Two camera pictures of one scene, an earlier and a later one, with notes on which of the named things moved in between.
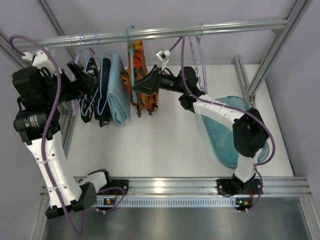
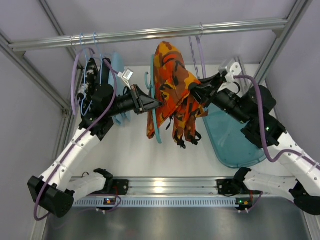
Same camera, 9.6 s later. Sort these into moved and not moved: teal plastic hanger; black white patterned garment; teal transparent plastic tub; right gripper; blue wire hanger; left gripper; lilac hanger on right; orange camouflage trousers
Moved: teal plastic hanger; orange camouflage trousers; right gripper; left gripper
Not moved: black white patterned garment; teal transparent plastic tub; lilac hanger on right; blue wire hanger
